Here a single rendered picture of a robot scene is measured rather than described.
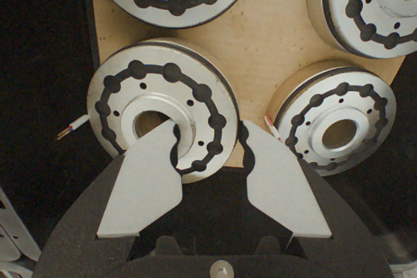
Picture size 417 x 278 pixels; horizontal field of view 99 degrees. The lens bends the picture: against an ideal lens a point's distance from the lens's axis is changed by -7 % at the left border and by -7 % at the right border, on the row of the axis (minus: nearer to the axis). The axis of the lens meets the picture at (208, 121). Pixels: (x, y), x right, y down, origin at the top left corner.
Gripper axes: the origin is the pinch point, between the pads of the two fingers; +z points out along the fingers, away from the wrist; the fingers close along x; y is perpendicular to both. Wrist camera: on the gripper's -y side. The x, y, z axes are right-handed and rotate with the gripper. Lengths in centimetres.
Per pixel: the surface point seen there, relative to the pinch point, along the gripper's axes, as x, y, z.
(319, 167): 10.7, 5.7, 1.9
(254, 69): 3.7, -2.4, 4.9
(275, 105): 5.7, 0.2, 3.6
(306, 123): 8.0, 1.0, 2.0
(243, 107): 3.3, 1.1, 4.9
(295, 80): 6.9, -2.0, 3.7
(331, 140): 11.2, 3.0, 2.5
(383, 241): 15.3, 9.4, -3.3
